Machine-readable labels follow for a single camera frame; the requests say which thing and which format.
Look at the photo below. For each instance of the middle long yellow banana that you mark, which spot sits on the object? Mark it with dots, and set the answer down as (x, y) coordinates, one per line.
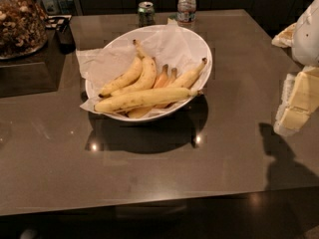
(148, 76)

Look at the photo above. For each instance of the orange ripe banana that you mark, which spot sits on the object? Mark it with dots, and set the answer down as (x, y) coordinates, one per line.
(140, 112)

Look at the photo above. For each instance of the clear plastic water bottle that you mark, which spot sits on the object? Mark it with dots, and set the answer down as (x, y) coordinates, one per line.
(186, 11)

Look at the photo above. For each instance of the white oval bowl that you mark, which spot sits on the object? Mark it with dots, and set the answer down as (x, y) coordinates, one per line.
(196, 47)

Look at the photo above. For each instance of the checkered black white item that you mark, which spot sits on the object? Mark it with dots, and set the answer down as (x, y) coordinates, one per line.
(55, 22)

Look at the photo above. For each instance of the green soda can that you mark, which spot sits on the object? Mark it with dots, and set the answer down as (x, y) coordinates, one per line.
(146, 14)

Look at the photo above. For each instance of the front yellow banana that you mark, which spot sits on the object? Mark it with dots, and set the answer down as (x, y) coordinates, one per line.
(144, 98)

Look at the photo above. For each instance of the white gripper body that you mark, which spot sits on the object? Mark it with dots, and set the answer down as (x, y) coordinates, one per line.
(308, 34)

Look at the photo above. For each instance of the white paper liner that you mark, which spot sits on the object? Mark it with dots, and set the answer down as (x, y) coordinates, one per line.
(172, 47)

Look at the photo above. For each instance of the dark square stand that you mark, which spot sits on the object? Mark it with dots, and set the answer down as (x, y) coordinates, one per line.
(38, 73)

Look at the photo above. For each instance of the glass jar of nuts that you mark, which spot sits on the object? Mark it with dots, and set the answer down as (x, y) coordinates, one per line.
(22, 30)

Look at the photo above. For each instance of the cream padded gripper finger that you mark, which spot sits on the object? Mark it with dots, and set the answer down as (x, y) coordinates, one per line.
(285, 37)
(299, 100)

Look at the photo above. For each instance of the upper left yellow banana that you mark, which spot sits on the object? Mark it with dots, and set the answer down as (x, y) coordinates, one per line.
(128, 77)

